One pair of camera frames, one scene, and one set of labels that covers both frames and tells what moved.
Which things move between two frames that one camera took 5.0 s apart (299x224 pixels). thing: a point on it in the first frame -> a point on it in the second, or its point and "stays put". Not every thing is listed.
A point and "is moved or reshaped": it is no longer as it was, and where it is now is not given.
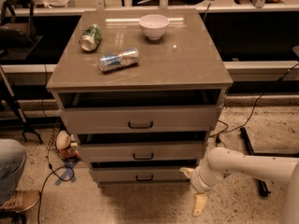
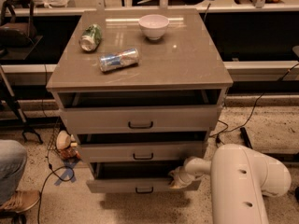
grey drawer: [142, 119] stays put
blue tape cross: [68, 171] stays put
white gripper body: [196, 178] -> [184, 177]
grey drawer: [140, 175] is moved or reshaped
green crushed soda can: [91, 37] stays put
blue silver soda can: [129, 57] stays put
